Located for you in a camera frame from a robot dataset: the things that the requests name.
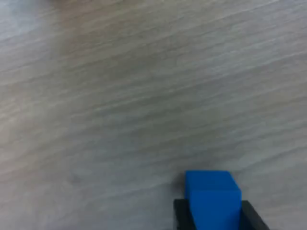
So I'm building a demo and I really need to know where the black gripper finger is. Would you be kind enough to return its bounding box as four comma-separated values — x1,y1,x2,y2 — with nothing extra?
173,198,198,230
239,200,271,230

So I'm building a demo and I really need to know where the blue cube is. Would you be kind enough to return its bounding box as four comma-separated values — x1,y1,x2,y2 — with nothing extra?
184,170,242,230

